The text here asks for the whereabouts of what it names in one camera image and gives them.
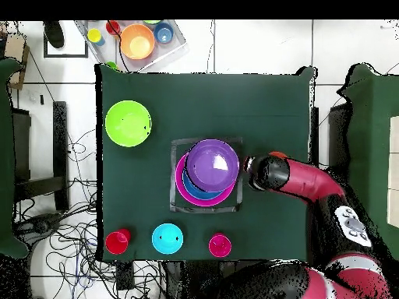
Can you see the black table leg frame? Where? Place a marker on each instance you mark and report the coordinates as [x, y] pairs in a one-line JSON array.
[[60, 140], [336, 134]]

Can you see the large orange bowl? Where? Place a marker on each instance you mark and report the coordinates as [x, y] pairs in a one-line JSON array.
[[137, 42]]

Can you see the black floor device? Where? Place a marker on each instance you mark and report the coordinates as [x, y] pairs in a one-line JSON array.
[[40, 225]]

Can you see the small cyan bowl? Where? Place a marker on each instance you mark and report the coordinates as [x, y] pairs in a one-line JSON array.
[[167, 238]]

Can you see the green covered side table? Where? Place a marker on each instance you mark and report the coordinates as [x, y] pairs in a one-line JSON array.
[[6, 155], [371, 124]]

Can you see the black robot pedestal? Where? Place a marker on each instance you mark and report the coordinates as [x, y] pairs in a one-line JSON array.
[[193, 277]]

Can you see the dark green table cloth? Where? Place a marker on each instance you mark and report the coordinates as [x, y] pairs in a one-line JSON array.
[[202, 90]]

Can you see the red cup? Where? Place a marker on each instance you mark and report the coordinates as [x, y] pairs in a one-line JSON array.
[[112, 28], [116, 243]]

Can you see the clear plastic tray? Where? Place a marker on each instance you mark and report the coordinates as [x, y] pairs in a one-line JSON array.
[[107, 51]]

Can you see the person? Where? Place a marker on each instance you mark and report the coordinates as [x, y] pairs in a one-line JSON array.
[[53, 34]]

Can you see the beige box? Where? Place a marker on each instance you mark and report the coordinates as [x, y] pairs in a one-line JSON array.
[[393, 171]]

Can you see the large green bowl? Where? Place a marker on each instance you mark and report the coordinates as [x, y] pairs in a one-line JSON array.
[[127, 123]]

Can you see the purple bowl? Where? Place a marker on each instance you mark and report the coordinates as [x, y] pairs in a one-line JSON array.
[[205, 168]]

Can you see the blue cup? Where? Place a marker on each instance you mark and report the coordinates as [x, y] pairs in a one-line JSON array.
[[164, 33]]

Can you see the green cup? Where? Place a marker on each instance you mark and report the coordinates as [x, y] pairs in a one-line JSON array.
[[112, 65]]

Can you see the large blue bowl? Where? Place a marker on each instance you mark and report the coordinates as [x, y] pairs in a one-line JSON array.
[[190, 190]]

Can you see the pink cup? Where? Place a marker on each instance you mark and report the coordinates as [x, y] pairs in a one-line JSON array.
[[219, 246]]

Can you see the yellow cup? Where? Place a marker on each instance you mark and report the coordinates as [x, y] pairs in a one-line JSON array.
[[94, 35]]

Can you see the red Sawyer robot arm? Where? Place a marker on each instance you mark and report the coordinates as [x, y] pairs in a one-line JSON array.
[[311, 180]]

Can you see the brown cardboard box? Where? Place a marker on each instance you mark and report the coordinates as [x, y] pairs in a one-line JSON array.
[[17, 53]]

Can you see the large pink bowl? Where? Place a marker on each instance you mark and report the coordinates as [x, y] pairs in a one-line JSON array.
[[179, 183]]

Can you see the black power strip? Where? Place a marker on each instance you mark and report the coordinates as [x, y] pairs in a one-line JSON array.
[[124, 275]]

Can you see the black floor tape frame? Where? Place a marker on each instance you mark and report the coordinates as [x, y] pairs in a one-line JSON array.
[[65, 56]]

